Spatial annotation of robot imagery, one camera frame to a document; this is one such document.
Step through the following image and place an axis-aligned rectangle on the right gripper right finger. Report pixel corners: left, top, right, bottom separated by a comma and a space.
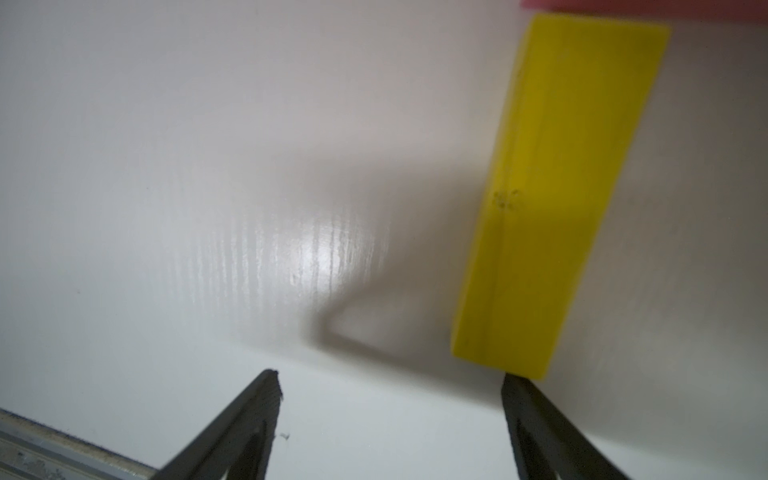
501, 374, 628, 480

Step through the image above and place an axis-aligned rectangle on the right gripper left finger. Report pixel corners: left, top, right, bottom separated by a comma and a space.
154, 369, 282, 479

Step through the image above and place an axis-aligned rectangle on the long yellow-green block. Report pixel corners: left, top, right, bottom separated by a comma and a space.
451, 13, 671, 379

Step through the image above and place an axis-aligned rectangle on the pink block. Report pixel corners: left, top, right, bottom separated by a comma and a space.
520, 0, 767, 24

